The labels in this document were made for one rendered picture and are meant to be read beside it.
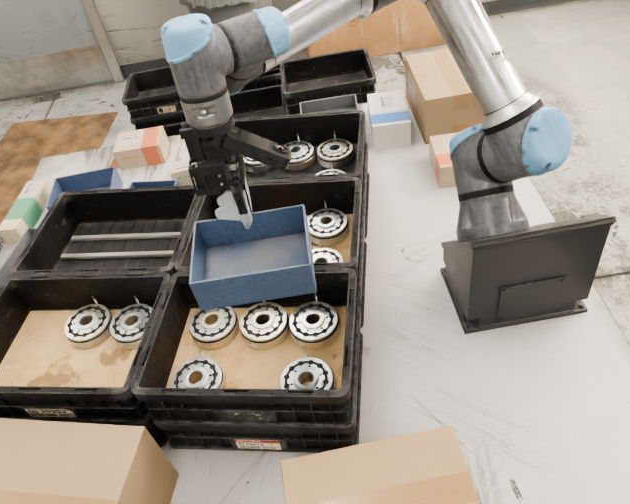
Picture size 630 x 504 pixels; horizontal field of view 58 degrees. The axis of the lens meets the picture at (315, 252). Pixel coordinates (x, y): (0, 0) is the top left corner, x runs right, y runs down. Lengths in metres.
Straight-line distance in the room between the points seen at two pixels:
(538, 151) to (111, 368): 0.95
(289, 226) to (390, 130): 0.86
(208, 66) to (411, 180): 0.98
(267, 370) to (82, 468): 0.37
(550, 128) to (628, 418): 0.58
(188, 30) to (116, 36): 3.46
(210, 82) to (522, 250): 0.68
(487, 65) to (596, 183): 1.86
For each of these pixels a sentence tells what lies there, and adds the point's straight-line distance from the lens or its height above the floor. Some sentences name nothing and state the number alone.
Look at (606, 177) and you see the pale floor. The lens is 2.96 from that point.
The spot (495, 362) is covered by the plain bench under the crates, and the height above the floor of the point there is 0.70.
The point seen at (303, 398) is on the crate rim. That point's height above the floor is 0.92.
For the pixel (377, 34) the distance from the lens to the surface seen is 3.96.
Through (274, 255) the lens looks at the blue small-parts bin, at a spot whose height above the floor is 1.07.
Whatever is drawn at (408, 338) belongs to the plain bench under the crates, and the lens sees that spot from 1.33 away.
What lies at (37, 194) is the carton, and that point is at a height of 0.75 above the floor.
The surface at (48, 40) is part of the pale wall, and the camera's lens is 4.40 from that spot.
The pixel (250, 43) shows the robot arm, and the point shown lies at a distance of 0.90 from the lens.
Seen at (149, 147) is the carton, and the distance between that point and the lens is 2.00.
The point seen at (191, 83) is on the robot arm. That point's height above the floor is 1.40.
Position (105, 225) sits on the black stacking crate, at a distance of 1.64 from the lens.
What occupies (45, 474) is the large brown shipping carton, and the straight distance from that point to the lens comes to 1.13.
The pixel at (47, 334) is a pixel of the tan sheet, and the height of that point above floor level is 0.83.
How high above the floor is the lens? 1.78
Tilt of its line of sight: 45 degrees down
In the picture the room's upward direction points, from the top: 11 degrees counter-clockwise
